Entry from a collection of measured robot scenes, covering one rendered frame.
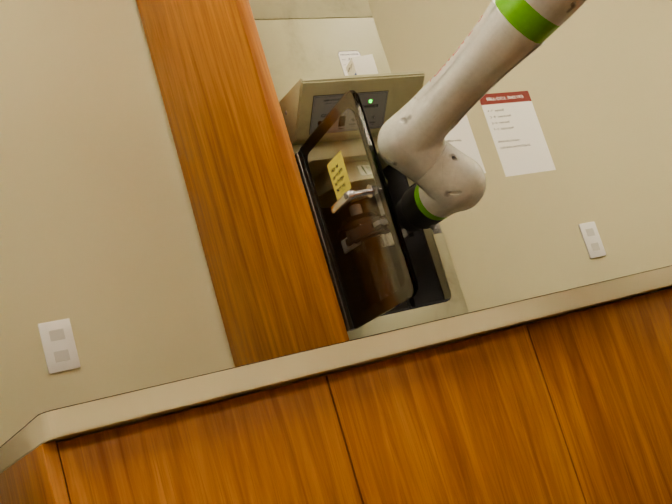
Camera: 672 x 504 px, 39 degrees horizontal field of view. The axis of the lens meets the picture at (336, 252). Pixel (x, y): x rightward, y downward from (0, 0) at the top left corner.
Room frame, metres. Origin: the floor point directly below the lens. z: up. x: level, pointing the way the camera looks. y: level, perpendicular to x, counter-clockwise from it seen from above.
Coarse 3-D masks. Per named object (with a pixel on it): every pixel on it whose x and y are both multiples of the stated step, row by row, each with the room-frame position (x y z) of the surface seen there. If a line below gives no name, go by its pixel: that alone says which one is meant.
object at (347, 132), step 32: (352, 96) 1.63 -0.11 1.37; (320, 128) 1.78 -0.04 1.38; (352, 128) 1.67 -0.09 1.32; (320, 160) 1.82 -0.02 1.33; (352, 160) 1.70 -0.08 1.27; (320, 192) 1.86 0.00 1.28; (384, 192) 1.63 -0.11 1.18; (352, 224) 1.77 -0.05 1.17; (384, 224) 1.66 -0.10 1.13; (352, 256) 1.81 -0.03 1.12; (384, 256) 1.69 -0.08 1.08; (352, 288) 1.85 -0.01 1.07; (384, 288) 1.73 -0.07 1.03; (416, 288) 1.63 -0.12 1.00; (352, 320) 1.89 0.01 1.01
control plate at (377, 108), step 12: (324, 96) 1.87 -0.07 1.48; (336, 96) 1.89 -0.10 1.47; (360, 96) 1.92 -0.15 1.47; (372, 96) 1.94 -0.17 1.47; (384, 96) 1.96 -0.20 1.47; (312, 108) 1.87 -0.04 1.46; (324, 108) 1.89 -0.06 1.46; (372, 108) 1.96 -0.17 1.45; (384, 108) 1.98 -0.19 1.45; (312, 120) 1.89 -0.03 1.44; (372, 120) 1.98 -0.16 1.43; (312, 132) 1.91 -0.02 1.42
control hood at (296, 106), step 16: (304, 80) 1.82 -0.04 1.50; (320, 80) 1.85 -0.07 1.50; (336, 80) 1.87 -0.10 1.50; (352, 80) 1.89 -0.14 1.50; (368, 80) 1.91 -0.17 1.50; (384, 80) 1.93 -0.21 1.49; (400, 80) 1.96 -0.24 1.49; (416, 80) 1.98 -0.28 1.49; (288, 96) 1.88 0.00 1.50; (304, 96) 1.84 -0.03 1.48; (400, 96) 1.98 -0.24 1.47; (288, 112) 1.89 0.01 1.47; (304, 112) 1.87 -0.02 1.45; (288, 128) 1.91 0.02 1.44; (304, 128) 1.89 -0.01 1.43
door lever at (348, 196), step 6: (348, 192) 1.64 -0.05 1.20; (354, 192) 1.65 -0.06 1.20; (360, 192) 1.65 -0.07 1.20; (366, 192) 1.66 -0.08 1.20; (372, 192) 1.66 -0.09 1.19; (342, 198) 1.67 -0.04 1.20; (348, 198) 1.65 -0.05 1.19; (336, 204) 1.70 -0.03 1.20; (342, 204) 1.68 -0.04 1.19; (336, 210) 1.71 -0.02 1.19
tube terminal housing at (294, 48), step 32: (288, 32) 1.96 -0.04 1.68; (320, 32) 2.00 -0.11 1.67; (352, 32) 2.05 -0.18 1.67; (288, 64) 1.95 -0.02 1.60; (320, 64) 1.99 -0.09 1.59; (384, 64) 2.08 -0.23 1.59; (448, 256) 2.08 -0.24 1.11; (448, 288) 2.10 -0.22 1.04; (384, 320) 1.97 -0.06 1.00; (416, 320) 2.01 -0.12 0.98
